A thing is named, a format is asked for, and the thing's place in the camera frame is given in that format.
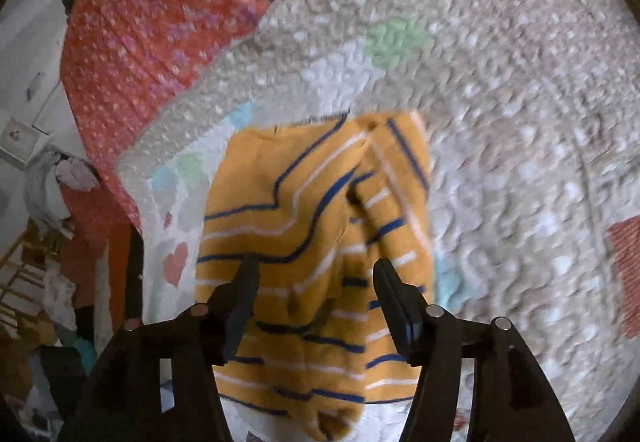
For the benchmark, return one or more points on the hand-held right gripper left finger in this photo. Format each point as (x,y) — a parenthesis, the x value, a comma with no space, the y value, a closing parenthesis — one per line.
(241,302)

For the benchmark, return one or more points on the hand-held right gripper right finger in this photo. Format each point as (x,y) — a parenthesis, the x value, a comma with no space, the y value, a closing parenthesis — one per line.
(402,317)

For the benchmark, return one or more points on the yellow striped small shirt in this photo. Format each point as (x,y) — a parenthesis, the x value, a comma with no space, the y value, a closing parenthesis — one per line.
(300,232)

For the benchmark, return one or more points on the grey clothes pile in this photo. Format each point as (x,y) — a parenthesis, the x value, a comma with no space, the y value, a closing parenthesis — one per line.
(55,182)

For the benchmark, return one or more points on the white quilted blanket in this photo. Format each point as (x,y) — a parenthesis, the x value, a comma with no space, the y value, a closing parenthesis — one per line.
(500,122)

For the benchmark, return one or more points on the wooden rack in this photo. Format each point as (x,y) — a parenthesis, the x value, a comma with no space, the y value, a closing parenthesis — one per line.
(25,272)

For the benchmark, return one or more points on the red floral bedsheet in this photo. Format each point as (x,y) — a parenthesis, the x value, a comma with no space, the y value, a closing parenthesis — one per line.
(150,22)

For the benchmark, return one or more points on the dark bed post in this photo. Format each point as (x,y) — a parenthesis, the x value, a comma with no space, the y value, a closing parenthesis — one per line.
(134,272)

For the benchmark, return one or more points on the white wall switch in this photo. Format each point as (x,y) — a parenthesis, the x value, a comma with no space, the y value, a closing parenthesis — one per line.
(17,138)

